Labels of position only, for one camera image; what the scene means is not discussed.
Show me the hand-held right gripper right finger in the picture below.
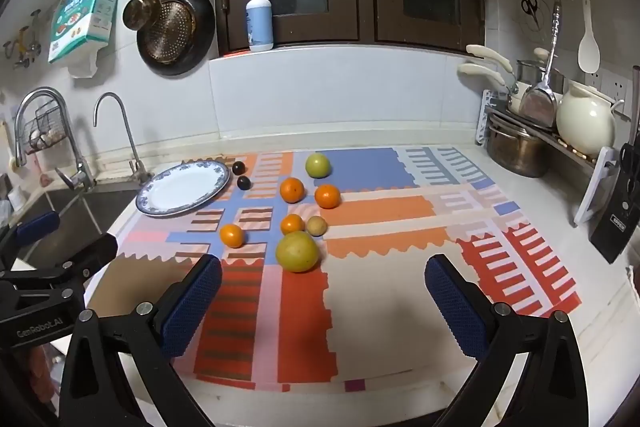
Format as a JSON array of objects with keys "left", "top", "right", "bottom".
[{"left": 424, "top": 253, "right": 590, "bottom": 427}]

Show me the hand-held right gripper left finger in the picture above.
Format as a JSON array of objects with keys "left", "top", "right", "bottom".
[{"left": 59, "top": 253, "right": 223, "bottom": 427}]

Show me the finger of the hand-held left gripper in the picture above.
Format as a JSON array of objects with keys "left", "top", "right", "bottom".
[
  {"left": 0, "top": 209, "right": 62, "bottom": 270},
  {"left": 0, "top": 233, "right": 119, "bottom": 304}
]

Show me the orange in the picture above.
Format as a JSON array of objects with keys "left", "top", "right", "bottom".
[
  {"left": 279, "top": 177, "right": 305, "bottom": 204},
  {"left": 314, "top": 184, "right": 342, "bottom": 210},
  {"left": 219, "top": 224, "right": 245, "bottom": 249},
  {"left": 280, "top": 214, "right": 306, "bottom": 236}
]

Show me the blue-rimmed white plate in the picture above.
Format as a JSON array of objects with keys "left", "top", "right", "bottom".
[{"left": 136, "top": 159, "right": 231, "bottom": 219}]

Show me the large yellow citrus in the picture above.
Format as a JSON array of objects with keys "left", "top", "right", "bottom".
[{"left": 275, "top": 231, "right": 320, "bottom": 274}]

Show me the green citrus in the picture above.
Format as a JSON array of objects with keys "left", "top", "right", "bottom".
[{"left": 305, "top": 152, "right": 331, "bottom": 179}]

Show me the steel sink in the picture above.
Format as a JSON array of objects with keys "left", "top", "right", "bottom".
[{"left": 0, "top": 181, "right": 143, "bottom": 268}]

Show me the large chrome faucet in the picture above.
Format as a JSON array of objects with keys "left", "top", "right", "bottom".
[{"left": 14, "top": 88, "right": 96, "bottom": 192}]

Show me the slim gooseneck faucet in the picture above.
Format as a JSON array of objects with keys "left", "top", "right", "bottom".
[{"left": 94, "top": 92, "right": 153, "bottom": 184}]

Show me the colourful patterned mat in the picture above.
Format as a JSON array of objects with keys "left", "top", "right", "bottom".
[{"left": 117, "top": 147, "right": 583, "bottom": 393}]

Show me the white paper towel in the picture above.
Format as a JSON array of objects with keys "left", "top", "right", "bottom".
[{"left": 65, "top": 39, "right": 108, "bottom": 79}]

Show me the white stand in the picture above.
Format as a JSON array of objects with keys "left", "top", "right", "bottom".
[{"left": 573, "top": 146, "right": 623, "bottom": 228}]

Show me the black knife block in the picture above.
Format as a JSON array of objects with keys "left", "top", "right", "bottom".
[{"left": 589, "top": 142, "right": 640, "bottom": 264}]

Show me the white dish rack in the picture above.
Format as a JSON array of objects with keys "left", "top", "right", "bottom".
[{"left": 481, "top": 89, "right": 616, "bottom": 168}]

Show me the teal white box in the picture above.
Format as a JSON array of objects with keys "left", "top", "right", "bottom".
[{"left": 48, "top": 0, "right": 121, "bottom": 65}]

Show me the metal spatula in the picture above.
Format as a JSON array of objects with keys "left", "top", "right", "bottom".
[{"left": 518, "top": 4, "right": 562, "bottom": 128}]

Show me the white ceramic jar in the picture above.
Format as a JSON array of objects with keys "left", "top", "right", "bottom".
[{"left": 556, "top": 81, "right": 626, "bottom": 158}]

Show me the copper strainer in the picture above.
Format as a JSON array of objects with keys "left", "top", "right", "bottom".
[{"left": 141, "top": 0, "right": 197, "bottom": 64}]

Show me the black frying pan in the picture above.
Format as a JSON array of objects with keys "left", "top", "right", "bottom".
[{"left": 136, "top": 0, "right": 216, "bottom": 78}]

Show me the steel lidded pot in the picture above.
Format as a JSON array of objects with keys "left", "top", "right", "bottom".
[{"left": 515, "top": 48, "right": 566, "bottom": 108}]

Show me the white blue pump bottle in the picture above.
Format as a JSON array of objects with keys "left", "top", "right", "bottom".
[{"left": 245, "top": 0, "right": 274, "bottom": 53}]

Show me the white rice spoon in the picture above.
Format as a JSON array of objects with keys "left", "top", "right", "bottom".
[{"left": 578, "top": 0, "right": 601, "bottom": 74}]

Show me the wire sink basket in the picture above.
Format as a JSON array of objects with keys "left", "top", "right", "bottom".
[{"left": 22, "top": 103, "right": 68, "bottom": 155}]

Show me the cream-handled saucepan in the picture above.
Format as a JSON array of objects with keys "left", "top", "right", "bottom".
[
  {"left": 466, "top": 44, "right": 531, "bottom": 108},
  {"left": 457, "top": 63, "right": 526, "bottom": 112}
]

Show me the wall power outlet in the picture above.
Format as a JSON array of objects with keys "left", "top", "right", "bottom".
[{"left": 585, "top": 67, "right": 628, "bottom": 102}]

